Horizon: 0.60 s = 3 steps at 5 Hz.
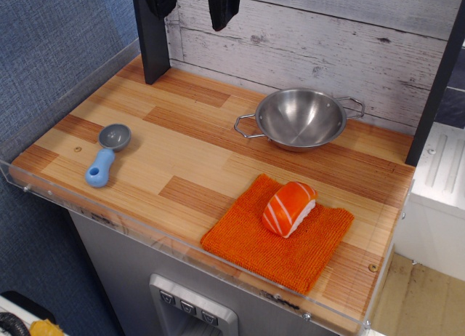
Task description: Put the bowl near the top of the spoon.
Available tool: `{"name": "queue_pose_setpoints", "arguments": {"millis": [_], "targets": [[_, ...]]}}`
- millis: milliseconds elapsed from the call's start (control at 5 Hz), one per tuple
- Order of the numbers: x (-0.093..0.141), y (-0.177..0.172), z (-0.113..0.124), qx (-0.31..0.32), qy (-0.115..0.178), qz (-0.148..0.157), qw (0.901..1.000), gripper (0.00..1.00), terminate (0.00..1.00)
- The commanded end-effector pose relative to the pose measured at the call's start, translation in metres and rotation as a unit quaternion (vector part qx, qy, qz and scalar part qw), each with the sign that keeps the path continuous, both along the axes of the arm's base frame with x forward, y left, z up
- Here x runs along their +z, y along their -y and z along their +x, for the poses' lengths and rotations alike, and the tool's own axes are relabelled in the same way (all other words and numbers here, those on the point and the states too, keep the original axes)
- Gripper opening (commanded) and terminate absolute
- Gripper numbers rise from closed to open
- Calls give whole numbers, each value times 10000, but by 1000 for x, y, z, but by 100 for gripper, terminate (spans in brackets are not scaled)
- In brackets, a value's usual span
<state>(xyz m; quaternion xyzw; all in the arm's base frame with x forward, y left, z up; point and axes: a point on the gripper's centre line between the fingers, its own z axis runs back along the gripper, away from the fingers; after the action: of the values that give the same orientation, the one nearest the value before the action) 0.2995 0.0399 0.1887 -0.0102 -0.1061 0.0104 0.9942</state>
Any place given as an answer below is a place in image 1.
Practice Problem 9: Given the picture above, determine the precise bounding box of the small stainless steel pot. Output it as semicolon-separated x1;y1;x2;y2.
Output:
234;88;365;152

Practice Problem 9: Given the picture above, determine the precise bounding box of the blue grey toy spoon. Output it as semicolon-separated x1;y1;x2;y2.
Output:
85;124;132;188

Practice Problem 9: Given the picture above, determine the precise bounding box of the toy salmon nigiri sushi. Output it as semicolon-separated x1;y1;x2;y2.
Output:
262;182;318;239

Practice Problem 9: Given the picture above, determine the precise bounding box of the orange knitted cloth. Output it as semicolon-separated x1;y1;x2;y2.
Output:
201;174;354;295

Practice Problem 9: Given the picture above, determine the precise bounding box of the silver dispenser button panel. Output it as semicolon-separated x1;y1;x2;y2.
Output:
149;273;239;335

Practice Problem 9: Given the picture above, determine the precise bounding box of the grey toy fridge cabinet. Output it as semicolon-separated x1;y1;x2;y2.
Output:
70;212;333;335

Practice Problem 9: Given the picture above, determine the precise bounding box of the white toy sink counter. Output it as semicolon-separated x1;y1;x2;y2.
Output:
393;122;464;280

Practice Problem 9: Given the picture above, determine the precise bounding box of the yellow object at corner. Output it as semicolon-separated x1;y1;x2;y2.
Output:
29;319;65;336

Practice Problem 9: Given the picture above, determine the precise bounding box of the dark left vertical post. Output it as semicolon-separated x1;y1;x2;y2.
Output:
133;0;171;84

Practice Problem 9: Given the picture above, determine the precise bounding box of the dark vertical post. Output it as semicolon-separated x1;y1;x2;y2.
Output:
133;0;171;84
405;0;465;167

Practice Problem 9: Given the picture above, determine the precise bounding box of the dark right vertical post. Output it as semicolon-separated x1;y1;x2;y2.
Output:
405;0;465;167

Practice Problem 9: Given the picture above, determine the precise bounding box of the clear acrylic guard rail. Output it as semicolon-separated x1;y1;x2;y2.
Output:
1;31;420;335

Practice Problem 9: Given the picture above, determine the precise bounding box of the black cable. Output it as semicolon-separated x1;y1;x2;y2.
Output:
0;312;32;336

